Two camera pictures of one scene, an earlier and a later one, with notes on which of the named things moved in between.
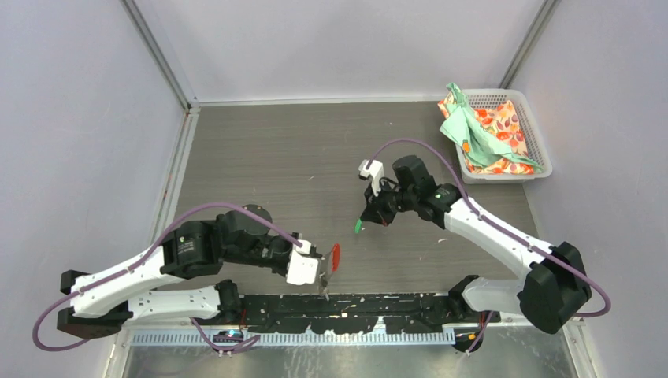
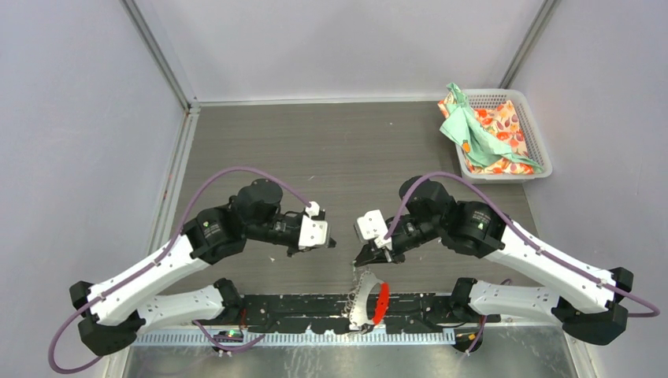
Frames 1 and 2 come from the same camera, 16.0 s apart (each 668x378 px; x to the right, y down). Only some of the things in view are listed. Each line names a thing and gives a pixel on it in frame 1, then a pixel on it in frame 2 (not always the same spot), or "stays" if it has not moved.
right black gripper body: [388, 203] → [402, 239]
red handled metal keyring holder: [329, 264] → [367, 303]
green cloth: [480, 146] stays
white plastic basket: [482, 98] stays
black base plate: [349, 313] stays
